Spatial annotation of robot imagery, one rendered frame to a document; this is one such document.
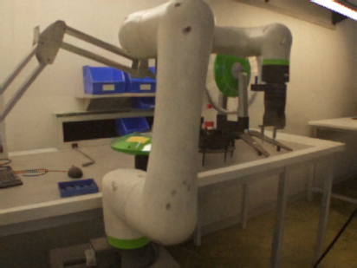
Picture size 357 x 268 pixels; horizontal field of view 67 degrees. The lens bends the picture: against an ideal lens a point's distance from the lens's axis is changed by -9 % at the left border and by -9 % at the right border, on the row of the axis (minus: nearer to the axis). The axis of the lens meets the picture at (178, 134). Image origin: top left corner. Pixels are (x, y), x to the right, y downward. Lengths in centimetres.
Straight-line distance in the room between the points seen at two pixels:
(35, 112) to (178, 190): 138
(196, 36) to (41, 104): 139
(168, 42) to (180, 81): 8
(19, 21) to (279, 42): 143
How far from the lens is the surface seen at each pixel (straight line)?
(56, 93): 186
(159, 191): 59
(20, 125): 185
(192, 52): 58
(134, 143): 98
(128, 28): 72
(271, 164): 145
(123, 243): 77
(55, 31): 100
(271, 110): 97
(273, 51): 95
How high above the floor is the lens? 126
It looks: 9 degrees down
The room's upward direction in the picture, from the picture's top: straight up
